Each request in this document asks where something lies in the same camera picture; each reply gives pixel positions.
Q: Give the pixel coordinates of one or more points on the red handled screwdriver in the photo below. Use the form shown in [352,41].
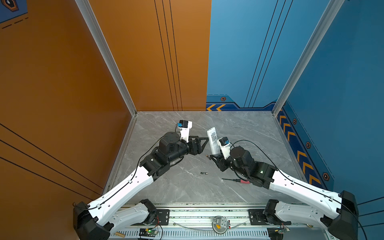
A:
[237,181]

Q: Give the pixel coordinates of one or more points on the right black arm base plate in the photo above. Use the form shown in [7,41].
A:
[257,217]

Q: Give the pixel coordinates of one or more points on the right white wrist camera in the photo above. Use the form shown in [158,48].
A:
[225,147]

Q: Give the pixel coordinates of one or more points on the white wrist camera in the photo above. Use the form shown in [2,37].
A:
[184,127]
[225,147]

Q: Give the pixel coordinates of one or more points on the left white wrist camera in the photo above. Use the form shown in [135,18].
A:
[184,127]

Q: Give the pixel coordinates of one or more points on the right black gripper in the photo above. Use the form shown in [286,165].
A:
[220,161]

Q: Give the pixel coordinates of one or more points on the green circuit board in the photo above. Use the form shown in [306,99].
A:
[148,234]

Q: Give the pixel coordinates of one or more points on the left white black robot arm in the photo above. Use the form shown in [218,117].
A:
[103,217]

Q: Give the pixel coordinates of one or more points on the right small circuit board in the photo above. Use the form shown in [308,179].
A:
[282,229]

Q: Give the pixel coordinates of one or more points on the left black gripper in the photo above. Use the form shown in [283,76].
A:
[198,149]

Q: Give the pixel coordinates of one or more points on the white remote control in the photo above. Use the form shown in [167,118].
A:
[213,140]

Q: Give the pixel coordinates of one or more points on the round grey power socket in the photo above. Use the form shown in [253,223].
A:
[220,225]

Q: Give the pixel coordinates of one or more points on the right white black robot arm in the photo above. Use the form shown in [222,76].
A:
[337,213]

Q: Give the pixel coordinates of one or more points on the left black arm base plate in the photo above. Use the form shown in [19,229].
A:
[162,217]

